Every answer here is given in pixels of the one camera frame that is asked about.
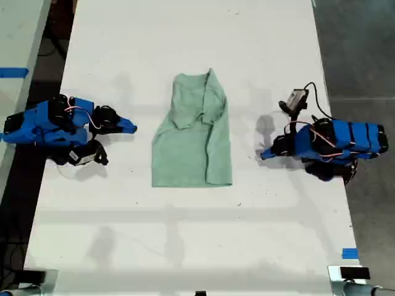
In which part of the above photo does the silver metal table bracket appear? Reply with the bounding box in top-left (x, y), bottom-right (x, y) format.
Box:
top-left (327, 265), bottom-right (368, 296)
top-left (39, 268), bottom-right (60, 296)

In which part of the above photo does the black camera box, white label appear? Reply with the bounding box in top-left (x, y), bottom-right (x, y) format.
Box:
top-left (68, 140), bottom-right (109, 167)

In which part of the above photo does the square blue tape piece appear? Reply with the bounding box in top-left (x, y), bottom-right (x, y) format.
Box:
top-left (341, 247), bottom-right (360, 260)

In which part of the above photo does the pale side table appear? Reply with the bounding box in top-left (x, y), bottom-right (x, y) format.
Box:
top-left (0, 0), bottom-right (54, 200)

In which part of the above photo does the long blue tape strip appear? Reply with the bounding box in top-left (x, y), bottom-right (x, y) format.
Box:
top-left (0, 67), bottom-right (30, 78)

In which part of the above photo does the black and grey camera box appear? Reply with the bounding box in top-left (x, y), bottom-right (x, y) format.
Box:
top-left (278, 89), bottom-right (310, 114)

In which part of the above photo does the pale green T-shirt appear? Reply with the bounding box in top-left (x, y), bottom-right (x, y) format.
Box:
top-left (151, 67), bottom-right (233, 188)

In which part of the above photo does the grey tube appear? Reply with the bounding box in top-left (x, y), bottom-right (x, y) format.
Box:
top-left (341, 281), bottom-right (395, 296)
top-left (0, 284), bottom-right (43, 296)

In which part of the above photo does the small black box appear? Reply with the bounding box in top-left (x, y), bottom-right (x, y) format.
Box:
top-left (339, 266), bottom-right (372, 280)
top-left (22, 269), bottom-right (48, 283)

